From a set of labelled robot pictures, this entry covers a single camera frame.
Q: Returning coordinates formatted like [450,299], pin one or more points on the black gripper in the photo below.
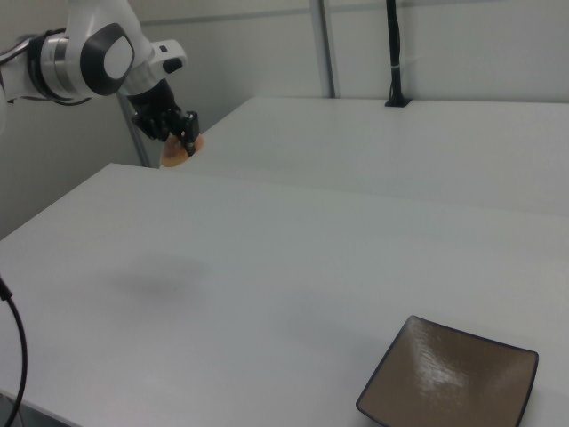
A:
[153,104]

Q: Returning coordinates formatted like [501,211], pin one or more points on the orange-brown bread roll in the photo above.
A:
[174,155]

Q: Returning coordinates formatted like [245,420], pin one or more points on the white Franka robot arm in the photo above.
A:
[66,66]

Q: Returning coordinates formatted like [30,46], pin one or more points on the square brown ceramic plate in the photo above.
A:
[449,378]

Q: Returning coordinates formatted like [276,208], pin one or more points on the black mounting pole with base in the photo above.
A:
[395,49]

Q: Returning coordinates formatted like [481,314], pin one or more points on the aluminium frame post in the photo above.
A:
[135,142]

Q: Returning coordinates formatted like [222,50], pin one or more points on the grey metal frame post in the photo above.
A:
[326,49]

